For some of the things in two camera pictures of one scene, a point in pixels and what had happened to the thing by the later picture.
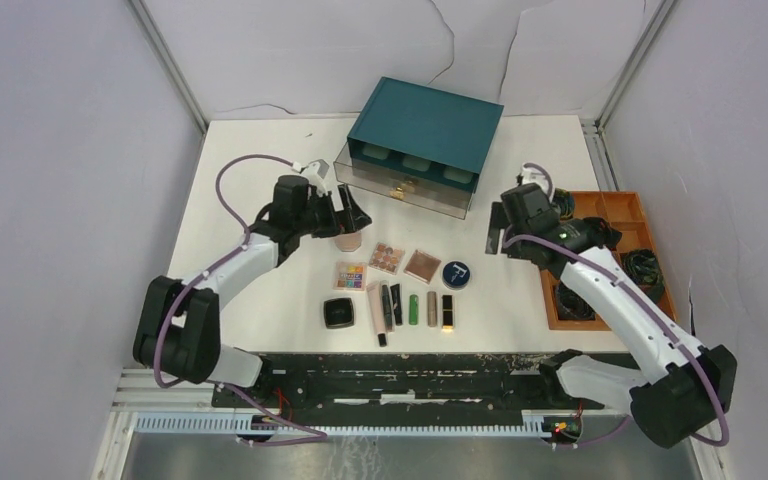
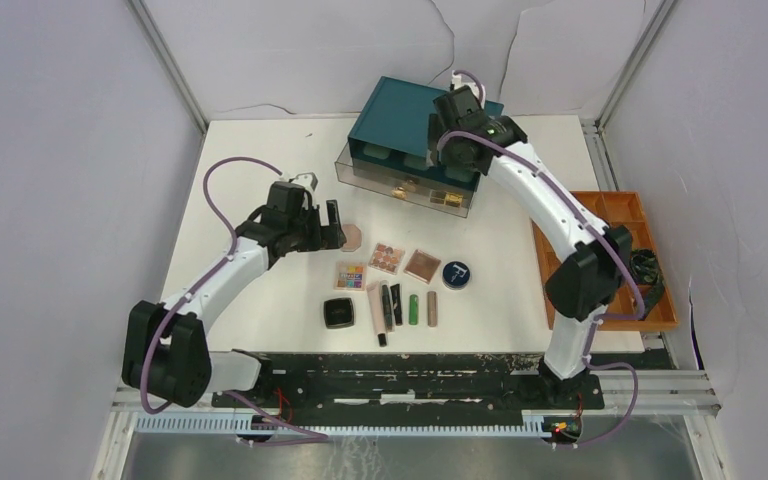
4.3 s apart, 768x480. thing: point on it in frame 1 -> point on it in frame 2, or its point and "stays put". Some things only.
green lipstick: (413, 309) stays put
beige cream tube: (376, 307) stays put
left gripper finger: (348, 221) -> (316, 235)
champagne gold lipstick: (432, 308) stays put
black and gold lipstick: (447, 313) -> (446, 198)
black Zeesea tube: (396, 299) stays put
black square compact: (338, 312) stays put
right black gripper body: (516, 251) -> (449, 156)
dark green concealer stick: (387, 308) stays put
